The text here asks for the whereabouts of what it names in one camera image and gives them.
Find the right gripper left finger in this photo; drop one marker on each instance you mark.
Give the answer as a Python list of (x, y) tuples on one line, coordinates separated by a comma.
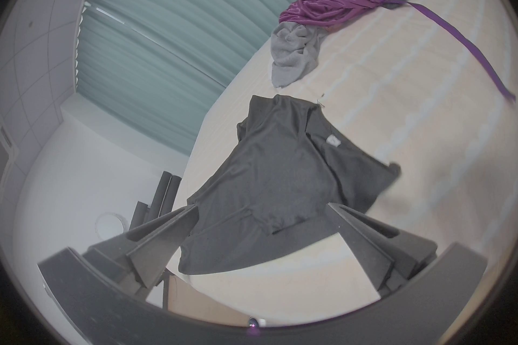
[(162, 244)]

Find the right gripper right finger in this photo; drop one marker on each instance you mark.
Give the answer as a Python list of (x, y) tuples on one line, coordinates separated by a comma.
[(376, 244)]

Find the bed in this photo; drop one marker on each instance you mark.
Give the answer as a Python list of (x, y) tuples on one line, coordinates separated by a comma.
[(425, 133)]

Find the black T-shirt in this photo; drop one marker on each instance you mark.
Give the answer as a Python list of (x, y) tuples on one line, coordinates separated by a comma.
[(283, 173)]

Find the grey garment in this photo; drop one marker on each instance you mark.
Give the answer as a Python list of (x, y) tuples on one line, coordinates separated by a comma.
[(292, 57)]

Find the blue-green curtain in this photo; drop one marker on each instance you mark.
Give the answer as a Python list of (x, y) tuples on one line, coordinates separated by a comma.
[(162, 32)]

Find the purple garment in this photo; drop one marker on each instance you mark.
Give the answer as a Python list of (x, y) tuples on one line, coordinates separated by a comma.
[(323, 8)]

